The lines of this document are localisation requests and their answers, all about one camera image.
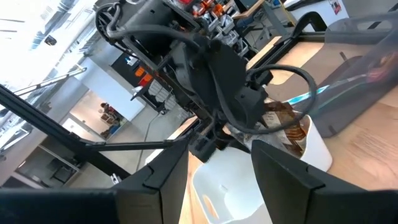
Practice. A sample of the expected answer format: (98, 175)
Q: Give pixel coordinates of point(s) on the grey plastic holder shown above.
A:
(351, 115)

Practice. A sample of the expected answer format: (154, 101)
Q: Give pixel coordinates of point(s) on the white plastic bin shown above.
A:
(230, 186)

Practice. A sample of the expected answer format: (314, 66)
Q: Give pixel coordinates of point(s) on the silver aluminium bracket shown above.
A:
(115, 179)

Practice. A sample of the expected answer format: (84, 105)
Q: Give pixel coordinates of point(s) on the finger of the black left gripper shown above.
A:
(250, 102)
(203, 146)

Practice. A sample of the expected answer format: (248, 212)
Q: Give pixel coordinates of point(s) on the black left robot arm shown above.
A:
(149, 18)

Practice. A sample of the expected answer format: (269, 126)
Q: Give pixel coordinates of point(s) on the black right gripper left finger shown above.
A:
(124, 205)

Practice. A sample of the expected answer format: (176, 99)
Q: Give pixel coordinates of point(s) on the shelf with storage bins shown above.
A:
(155, 90)

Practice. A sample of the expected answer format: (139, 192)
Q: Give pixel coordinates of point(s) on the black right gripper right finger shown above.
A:
(311, 202)

